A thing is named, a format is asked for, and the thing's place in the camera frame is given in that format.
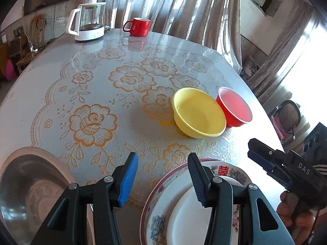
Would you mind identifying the large floral rimmed plate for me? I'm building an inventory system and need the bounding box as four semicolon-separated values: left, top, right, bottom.
140;159;251;244

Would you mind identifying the beige window curtain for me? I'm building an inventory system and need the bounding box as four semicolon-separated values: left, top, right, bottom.
82;0;242;73

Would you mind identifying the red mug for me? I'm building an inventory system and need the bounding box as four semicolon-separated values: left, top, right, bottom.
122;18;151;37

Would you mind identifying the side curtain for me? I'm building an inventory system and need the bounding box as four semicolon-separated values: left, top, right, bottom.
247;0;314;104

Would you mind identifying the wooden chair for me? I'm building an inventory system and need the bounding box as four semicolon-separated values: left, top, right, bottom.
16;14;47;74

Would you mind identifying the dark round-back chair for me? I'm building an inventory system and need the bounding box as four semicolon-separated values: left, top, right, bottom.
268;100;310;144

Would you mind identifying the right hand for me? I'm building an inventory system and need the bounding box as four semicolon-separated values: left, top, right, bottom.
276;191;320;239

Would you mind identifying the floral lace tablecloth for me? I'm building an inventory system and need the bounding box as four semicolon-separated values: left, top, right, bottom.
1;29;282;244

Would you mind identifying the red plastic bowl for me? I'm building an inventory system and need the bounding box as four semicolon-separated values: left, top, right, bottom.
216;87;253;128

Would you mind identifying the small white floral plate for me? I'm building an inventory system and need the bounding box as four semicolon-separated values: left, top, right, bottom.
166;174;243;245

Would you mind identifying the black camera box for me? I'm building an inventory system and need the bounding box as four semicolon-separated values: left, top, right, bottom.
302;122;326;163

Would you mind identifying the pink bag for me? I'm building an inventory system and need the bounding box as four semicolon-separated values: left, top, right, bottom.
6;59;17;81

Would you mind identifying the stainless steel basin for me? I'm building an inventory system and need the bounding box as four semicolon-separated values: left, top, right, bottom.
0;146;89;245

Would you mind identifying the yellow bowl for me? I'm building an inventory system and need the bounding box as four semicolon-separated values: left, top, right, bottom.
171;87;227;139

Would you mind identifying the white glass electric kettle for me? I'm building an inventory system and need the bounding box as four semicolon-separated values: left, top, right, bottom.
66;0;106;41

